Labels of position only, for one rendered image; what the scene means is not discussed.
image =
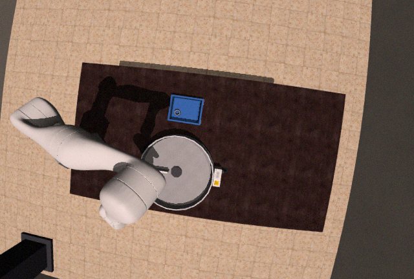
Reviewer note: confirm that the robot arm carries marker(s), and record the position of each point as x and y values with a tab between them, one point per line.
127	196

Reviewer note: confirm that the blue open crate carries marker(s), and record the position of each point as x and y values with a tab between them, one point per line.
191	109

